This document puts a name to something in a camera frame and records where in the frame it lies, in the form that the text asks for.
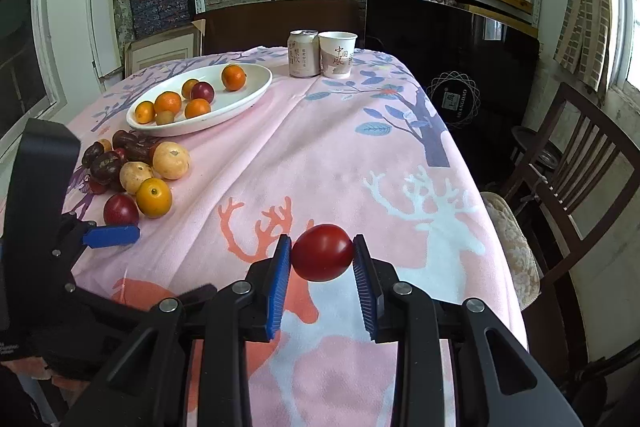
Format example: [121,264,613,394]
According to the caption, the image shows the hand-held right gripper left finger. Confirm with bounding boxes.
[60,234,292,427]

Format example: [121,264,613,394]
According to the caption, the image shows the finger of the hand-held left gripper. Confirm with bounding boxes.
[50,219,142,258]
[175,283,219,312]

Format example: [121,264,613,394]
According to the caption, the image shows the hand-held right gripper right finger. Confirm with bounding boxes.
[351,234,583,427]

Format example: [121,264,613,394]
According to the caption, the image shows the large mandarin orange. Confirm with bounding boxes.
[153,91,183,116]

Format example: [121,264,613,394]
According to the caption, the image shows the dark red plum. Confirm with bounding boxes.
[190,81,216,104]

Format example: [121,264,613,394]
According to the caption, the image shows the white oval plate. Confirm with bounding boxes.
[125,63,274,138]

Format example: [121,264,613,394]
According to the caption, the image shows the pink printed tablecloth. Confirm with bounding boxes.
[50,47,530,427]

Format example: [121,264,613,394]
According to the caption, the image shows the white framed window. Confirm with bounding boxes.
[0,0,68,158]

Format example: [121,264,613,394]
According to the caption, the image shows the beige chair cushion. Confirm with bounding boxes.
[481,192,542,313]

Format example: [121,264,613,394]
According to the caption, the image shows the framed picture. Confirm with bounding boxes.
[124,26,202,76]

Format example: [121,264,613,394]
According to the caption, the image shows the white board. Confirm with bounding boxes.
[86,0,125,80]

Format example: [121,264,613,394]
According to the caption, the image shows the grey marbled board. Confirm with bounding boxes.
[111,0,135,42]

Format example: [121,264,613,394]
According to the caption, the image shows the dark wooden chair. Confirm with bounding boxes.
[500,82,640,388]

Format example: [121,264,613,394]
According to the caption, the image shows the stack of blue patterned boxes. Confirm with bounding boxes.
[129,0,195,40]

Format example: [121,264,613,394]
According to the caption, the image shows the pale beverage can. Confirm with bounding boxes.
[287,29,321,79]

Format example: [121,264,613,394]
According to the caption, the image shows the printed paper cup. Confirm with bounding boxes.
[318,31,358,80]

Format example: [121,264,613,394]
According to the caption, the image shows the black glass panel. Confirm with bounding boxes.
[363,0,542,190]

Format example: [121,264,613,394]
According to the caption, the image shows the brown wooden board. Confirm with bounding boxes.
[192,0,367,56]

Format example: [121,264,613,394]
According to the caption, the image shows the checked beige curtain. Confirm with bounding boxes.
[552,0,615,90]

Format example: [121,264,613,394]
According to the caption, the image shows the bright window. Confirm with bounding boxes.
[600,0,640,108]

